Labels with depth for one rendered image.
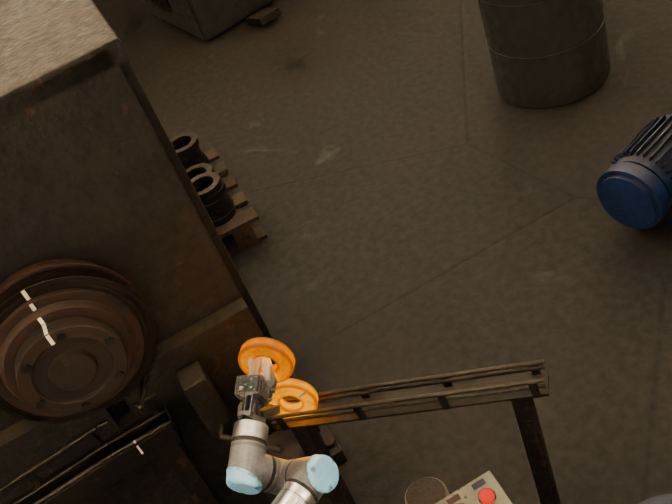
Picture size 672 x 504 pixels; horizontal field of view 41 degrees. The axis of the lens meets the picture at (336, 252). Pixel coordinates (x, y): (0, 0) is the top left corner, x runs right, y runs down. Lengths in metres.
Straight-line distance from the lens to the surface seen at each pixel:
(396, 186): 4.39
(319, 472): 2.18
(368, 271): 3.96
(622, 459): 3.10
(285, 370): 2.42
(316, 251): 4.18
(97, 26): 2.40
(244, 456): 2.26
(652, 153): 3.69
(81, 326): 2.33
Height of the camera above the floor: 2.55
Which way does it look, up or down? 38 degrees down
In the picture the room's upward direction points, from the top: 23 degrees counter-clockwise
